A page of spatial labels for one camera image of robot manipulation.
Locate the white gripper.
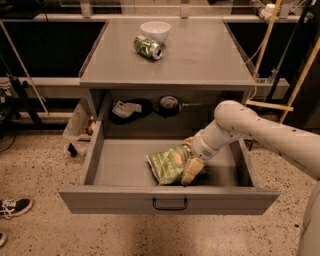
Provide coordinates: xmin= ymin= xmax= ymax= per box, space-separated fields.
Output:
xmin=181 ymin=129 xmax=219 ymax=186

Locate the green jalapeno chip bag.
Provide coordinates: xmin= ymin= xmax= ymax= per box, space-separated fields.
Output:
xmin=146 ymin=144 xmax=196 ymax=185

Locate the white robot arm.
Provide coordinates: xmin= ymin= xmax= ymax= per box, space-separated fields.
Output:
xmin=181 ymin=100 xmax=320 ymax=256

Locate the black bag with paper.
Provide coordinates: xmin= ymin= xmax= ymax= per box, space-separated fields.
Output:
xmin=109 ymin=98 xmax=153 ymax=125

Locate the grey open drawer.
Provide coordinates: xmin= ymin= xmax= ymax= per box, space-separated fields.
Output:
xmin=59 ymin=124 xmax=279 ymax=215

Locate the grey cabinet counter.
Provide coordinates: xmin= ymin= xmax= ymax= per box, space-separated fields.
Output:
xmin=80 ymin=18 xmax=255 ymax=138

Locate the black round pan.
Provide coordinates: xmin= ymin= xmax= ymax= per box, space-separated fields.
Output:
xmin=159 ymin=95 xmax=201 ymax=117

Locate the clear plastic bin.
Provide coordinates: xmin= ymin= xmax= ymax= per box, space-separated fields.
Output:
xmin=63 ymin=99 xmax=95 ymax=157

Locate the green soda can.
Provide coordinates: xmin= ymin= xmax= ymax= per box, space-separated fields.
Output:
xmin=134 ymin=35 xmax=162 ymax=60

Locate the white bowl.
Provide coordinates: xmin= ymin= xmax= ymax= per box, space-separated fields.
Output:
xmin=140 ymin=21 xmax=171 ymax=43

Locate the black tripod stand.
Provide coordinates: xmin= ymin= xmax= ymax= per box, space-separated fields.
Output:
xmin=0 ymin=55 xmax=43 ymax=128

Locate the black white sneaker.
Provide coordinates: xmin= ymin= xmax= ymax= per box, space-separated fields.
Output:
xmin=0 ymin=198 xmax=33 ymax=220

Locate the sneaker toe at edge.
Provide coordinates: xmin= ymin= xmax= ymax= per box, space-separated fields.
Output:
xmin=0 ymin=232 xmax=7 ymax=247

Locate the black drawer handle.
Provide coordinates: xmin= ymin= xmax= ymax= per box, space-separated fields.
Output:
xmin=153 ymin=198 xmax=188 ymax=211

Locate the wooden frame stand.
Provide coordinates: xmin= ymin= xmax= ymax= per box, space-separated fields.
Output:
xmin=245 ymin=0 xmax=320 ymax=125

